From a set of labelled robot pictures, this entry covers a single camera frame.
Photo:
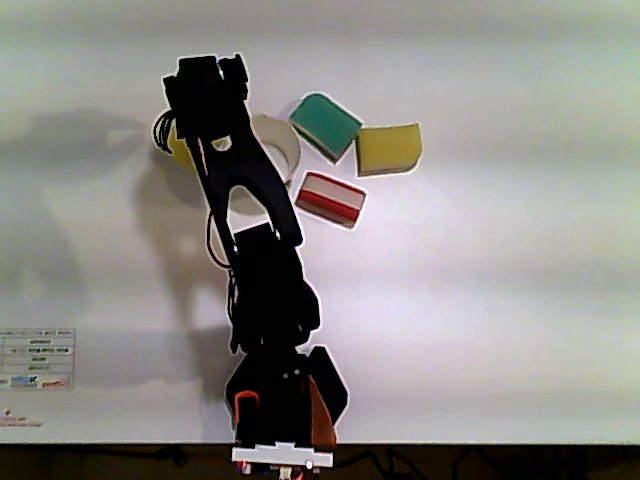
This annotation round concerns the small yellow sponge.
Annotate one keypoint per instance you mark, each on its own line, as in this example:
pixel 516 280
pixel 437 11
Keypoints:
pixel 178 150

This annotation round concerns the white paper cup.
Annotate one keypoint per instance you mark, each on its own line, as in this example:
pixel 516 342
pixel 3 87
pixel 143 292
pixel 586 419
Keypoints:
pixel 280 140

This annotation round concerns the green sponge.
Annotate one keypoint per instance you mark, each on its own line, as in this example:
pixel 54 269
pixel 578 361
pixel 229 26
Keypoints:
pixel 327 125

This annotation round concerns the red sponge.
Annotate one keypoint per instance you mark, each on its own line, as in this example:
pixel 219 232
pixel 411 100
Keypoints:
pixel 330 200

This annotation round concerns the large yellow sponge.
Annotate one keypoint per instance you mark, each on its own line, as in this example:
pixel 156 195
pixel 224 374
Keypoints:
pixel 387 150

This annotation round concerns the printed label sticker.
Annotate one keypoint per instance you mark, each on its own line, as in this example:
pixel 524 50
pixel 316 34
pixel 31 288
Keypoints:
pixel 37 357

